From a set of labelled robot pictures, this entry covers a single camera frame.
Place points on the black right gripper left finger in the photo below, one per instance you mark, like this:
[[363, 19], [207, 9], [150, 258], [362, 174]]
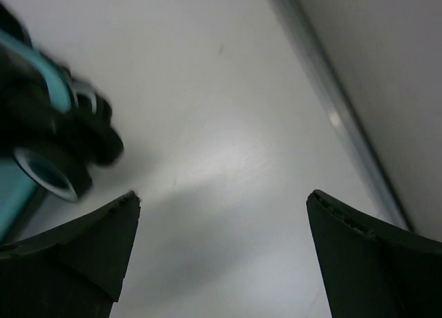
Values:
[[76, 269]]

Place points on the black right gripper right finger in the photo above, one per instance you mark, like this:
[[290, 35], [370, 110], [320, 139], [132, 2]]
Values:
[[371, 268]]

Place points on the teal suitcase with grey lining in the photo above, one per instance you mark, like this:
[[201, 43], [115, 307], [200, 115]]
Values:
[[54, 126]]

